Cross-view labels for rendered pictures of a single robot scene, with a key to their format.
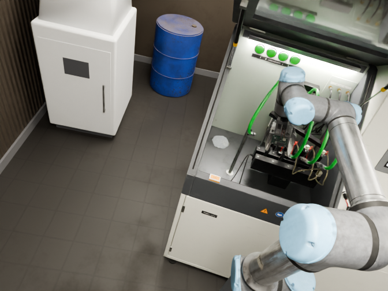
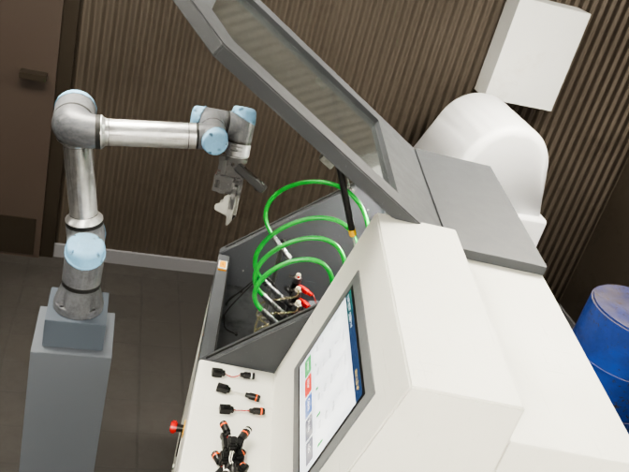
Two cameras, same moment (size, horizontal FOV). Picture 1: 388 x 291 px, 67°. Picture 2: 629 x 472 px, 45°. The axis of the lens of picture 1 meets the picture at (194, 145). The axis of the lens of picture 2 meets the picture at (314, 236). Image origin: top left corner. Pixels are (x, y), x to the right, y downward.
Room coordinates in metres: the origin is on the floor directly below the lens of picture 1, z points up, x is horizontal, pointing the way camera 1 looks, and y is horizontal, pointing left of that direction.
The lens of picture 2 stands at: (0.70, -2.46, 2.35)
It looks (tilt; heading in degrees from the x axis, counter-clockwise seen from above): 27 degrees down; 78
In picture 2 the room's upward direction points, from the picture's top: 16 degrees clockwise
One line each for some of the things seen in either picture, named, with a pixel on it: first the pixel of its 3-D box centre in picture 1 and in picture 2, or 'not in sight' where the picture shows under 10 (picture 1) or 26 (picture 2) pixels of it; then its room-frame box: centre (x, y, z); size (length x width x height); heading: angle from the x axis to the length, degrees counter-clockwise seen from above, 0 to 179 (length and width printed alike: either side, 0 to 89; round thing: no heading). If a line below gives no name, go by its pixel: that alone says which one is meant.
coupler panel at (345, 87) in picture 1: (328, 105); not in sight; (1.37, -0.62, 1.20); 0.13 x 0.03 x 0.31; 87
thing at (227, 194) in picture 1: (254, 203); (212, 320); (0.88, -0.35, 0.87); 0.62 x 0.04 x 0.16; 87
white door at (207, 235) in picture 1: (228, 246); (185, 415); (0.86, -0.35, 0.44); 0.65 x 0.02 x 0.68; 87
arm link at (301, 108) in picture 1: (302, 106); (210, 122); (0.75, -0.27, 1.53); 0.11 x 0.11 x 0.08; 8
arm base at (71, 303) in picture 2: not in sight; (80, 292); (0.45, -0.43, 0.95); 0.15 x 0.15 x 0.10
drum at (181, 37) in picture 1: (175, 56); (610, 371); (2.97, 0.47, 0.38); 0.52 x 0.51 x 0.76; 6
